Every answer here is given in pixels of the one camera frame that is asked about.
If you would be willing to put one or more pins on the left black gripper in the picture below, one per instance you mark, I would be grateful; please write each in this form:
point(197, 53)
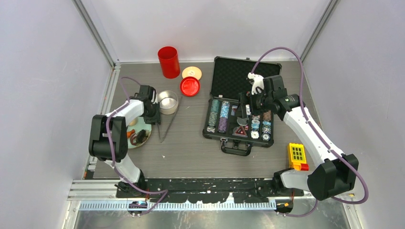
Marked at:
point(156, 118)

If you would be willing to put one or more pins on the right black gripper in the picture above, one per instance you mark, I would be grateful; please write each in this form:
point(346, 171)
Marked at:
point(245, 98)

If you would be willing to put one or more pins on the beige dumpling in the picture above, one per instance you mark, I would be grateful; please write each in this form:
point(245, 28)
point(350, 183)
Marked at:
point(133, 122)

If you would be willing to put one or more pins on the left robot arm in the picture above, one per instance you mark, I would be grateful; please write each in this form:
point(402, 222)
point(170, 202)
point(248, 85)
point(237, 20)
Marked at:
point(108, 140)

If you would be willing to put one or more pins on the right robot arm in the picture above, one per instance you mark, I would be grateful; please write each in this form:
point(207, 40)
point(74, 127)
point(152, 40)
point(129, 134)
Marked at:
point(335, 171)

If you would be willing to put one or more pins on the round metal tin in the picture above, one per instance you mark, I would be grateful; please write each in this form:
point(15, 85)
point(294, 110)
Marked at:
point(168, 101)

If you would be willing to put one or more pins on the pale green plate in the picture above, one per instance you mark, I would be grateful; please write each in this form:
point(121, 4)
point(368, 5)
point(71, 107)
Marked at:
point(139, 126)

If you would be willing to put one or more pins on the red round lid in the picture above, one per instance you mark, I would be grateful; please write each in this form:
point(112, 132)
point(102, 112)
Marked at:
point(190, 86)

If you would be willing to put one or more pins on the red cylindrical container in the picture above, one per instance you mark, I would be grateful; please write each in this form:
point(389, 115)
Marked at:
point(169, 62)

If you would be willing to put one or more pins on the cream round inner lid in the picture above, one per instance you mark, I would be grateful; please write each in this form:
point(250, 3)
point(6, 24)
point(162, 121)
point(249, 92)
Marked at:
point(192, 71)

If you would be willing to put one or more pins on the black poker chip case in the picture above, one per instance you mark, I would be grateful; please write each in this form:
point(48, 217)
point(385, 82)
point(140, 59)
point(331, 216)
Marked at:
point(230, 117)

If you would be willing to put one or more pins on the yellow toy block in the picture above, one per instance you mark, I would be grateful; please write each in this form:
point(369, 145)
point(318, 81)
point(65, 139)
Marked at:
point(297, 157)

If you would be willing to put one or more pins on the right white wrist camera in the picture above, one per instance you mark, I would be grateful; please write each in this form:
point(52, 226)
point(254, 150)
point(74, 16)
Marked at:
point(256, 81)

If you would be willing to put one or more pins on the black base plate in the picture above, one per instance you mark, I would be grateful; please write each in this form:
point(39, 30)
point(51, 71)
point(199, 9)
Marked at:
point(215, 190)

